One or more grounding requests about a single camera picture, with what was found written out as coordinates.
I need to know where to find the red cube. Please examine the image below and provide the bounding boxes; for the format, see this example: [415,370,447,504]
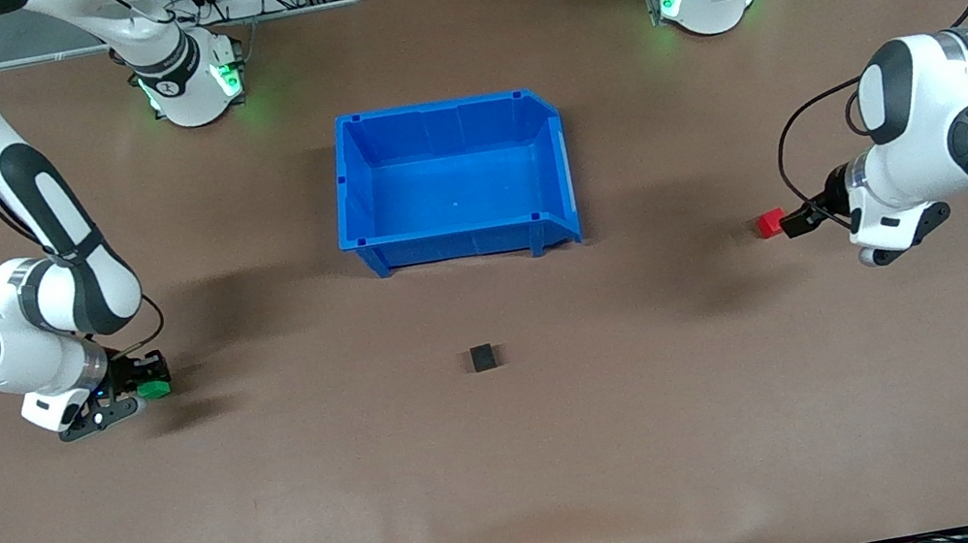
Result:
[754,207,791,240]

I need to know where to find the blue plastic storage bin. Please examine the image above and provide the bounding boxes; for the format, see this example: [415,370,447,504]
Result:
[318,80,587,290]

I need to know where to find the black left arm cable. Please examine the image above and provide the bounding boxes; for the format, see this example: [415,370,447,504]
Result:
[751,0,968,242]

